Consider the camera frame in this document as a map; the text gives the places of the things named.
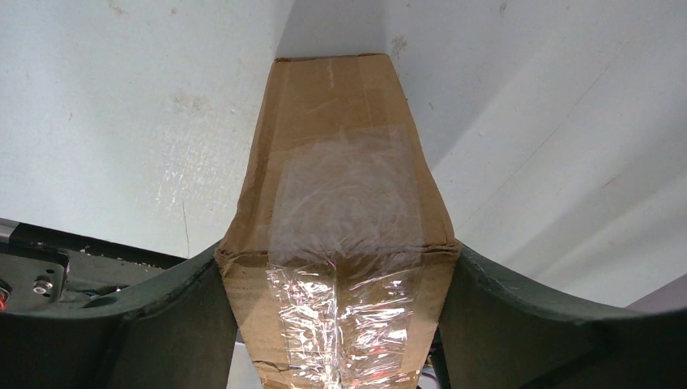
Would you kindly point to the brown cardboard express box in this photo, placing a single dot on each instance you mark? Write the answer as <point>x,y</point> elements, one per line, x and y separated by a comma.
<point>339,258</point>

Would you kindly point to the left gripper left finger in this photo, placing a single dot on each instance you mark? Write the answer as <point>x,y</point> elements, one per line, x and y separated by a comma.
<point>174,330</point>

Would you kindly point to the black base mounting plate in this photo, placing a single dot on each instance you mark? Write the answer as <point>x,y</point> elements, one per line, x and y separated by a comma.
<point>42,266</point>

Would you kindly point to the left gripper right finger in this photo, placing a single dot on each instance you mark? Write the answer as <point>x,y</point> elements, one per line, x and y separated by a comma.
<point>500,329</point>

